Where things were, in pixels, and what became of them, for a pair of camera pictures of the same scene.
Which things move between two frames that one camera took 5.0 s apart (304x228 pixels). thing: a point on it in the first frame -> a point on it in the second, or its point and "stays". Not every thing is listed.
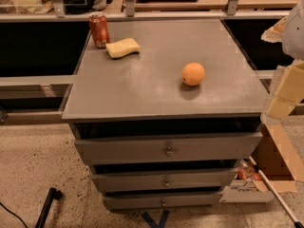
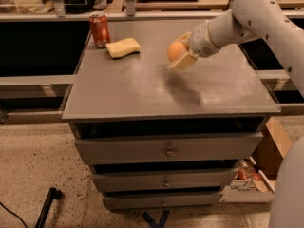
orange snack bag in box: [246, 171] stays
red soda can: [100, 29] stays
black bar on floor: [53, 194] stays
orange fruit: [193, 73] -> [175, 50]
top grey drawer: [166, 147] stays
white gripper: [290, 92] -> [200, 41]
